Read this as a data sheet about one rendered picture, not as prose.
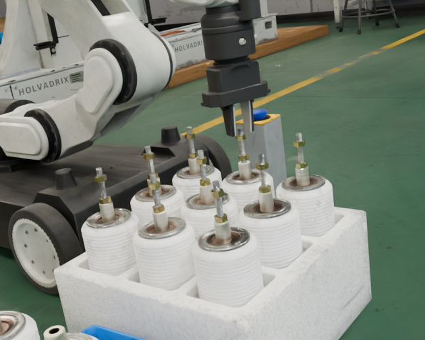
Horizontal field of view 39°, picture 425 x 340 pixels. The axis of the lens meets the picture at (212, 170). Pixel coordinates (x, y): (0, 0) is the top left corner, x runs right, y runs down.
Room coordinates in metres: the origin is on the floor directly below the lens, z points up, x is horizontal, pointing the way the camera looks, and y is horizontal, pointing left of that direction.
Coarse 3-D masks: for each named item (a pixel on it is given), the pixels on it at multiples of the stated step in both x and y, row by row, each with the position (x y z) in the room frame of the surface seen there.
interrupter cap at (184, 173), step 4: (184, 168) 1.15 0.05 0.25; (188, 168) 1.15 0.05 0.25; (208, 168) 1.13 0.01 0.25; (212, 168) 1.12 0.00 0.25; (180, 172) 1.13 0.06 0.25; (184, 172) 1.13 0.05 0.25; (188, 172) 1.13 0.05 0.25; (208, 172) 1.11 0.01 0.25; (212, 172) 1.11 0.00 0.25; (180, 176) 1.10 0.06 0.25; (184, 176) 1.10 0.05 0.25; (188, 176) 1.10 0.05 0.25; (192, 176) 1.10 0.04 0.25; (196, 176) 1.09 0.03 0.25; (200, 176) 1.09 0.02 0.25
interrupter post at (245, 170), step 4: (240, 164) 1.04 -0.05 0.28; (244, 164) 1.04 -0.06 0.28; (248, 164) 1.04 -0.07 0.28; (240, 168) 1.04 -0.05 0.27; (244, 168) 1.04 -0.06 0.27; (248, 168) 1.04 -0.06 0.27; (240, 172) 1.05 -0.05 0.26; (244, 172) 1.04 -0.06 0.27; (248, 172) 1.04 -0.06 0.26; (240, 176) 1.05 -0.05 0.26; (244, 176) 1.04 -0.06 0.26; (248, 176) 1.04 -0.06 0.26
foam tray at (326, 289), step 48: (336, 240) 0.89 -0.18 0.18; (96, 288) 0.86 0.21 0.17; (144, 288) 0.82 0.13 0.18; (192, 288) 0.80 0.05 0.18; (288, 288) 0.77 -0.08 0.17; (336, 288) 0.88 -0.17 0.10; (144, 336) 0.81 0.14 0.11; (192, 336) 0.75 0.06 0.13; (240, 336) 0.69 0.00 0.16; (288, 336) 0.76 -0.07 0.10; (336, 336) 0.87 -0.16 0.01
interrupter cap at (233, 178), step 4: (236, 172) 1.08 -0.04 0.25; (252, 172) 1.07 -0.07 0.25; (256, 172) 1.06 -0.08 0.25; (228, 176) 1.06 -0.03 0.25; (232, 176) 1.06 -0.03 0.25; (236, 176) 1.06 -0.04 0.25; (252, 176) 1.05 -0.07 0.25; (256, 176) 1.04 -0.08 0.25; (228, 180) 1.04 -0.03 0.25; (232, 180) 1.04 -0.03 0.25; (236, 180) 1.03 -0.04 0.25; (240, 180) 1.03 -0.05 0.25; (244, 180) 1.03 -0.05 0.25; (248, 180) 1.02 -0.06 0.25; (252, 180) 1.02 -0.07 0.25; (256, 180) 1.02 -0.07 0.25; (236, 184) 1.02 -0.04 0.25; (240, 184) 1.02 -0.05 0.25; (244, 184) 1.01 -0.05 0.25
